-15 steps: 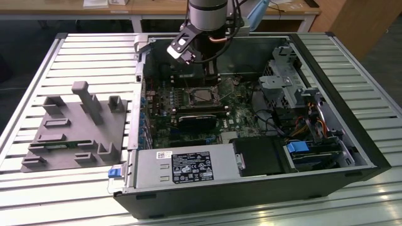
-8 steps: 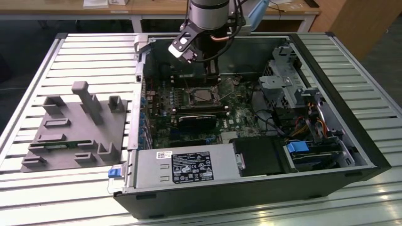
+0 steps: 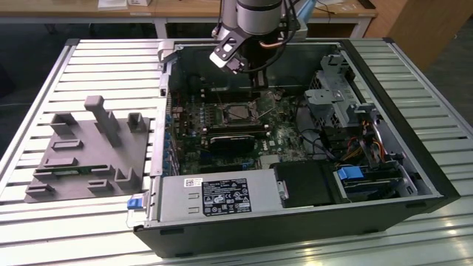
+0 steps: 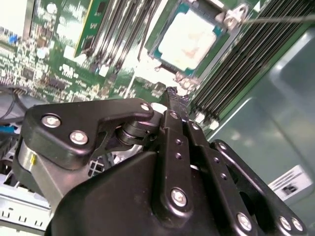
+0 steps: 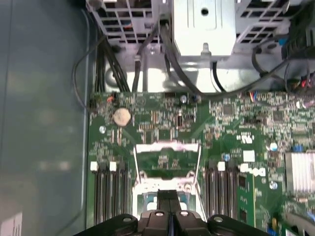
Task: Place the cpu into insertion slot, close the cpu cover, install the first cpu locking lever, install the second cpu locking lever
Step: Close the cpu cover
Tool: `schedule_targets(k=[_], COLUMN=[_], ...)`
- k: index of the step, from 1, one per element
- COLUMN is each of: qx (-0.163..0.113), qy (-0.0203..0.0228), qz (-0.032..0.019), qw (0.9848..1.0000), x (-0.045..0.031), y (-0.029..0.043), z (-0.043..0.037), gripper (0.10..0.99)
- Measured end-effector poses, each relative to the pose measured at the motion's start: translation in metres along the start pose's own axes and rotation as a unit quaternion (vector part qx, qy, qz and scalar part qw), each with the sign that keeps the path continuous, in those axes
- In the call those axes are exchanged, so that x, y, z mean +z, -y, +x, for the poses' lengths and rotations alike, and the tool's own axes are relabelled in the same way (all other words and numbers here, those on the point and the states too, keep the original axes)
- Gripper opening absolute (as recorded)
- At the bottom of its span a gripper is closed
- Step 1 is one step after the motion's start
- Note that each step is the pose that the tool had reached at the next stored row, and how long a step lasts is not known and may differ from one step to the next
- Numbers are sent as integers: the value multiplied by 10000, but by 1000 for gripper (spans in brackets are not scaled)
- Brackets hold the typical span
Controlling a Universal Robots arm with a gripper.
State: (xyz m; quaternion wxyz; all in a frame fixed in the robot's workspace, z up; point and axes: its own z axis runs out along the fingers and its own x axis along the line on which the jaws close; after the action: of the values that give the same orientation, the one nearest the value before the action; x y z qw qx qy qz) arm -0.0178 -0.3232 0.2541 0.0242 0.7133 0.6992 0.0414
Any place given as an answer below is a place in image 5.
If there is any green motherboard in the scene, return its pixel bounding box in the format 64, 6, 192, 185
86, 90, 315, 236

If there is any round coin cell battery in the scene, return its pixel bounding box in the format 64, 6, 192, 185
113, 108, 132, 127

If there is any thin black looped wire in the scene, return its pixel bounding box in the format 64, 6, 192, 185
72, 9, 99, 110

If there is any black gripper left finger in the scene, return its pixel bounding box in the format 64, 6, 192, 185
81, 189, 171, 236

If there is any short black cable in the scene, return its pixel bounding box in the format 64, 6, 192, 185
211, 61, 227, 93

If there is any thick black cable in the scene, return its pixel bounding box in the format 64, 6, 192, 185
159, 18, 205, 96

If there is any RAM slot with black latches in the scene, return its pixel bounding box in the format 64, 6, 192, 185
225, 162, 234, 219
120, 161, 130, 217
102, 161, 112, 223
207, 161, 216, 221

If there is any tall metal disk cage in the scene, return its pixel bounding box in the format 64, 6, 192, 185
86, 0, 291, 61

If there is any silver chipset heatsink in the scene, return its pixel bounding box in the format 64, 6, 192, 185
284, 151, 315, 196

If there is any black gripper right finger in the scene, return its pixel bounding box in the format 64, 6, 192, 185
169, 189, 274, 236

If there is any CPU socket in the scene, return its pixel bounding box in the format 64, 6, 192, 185
131, 172, 205, 222

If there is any metal wire locking lever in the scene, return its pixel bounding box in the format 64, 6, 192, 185
195, 181, 208, 221

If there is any black power cable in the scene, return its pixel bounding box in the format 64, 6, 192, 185
94, 39, 106, 93
104, 43, 131, 93

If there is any black PC case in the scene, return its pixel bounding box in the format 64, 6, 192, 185
0, 0, 315, 236

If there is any metal socket cover frame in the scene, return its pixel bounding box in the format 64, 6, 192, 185
132, 140, 201, 191

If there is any black looped cable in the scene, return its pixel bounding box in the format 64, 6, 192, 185
251, 43, 270, 76

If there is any long thin black cable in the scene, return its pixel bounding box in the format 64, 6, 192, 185
200, 58, 298, 96

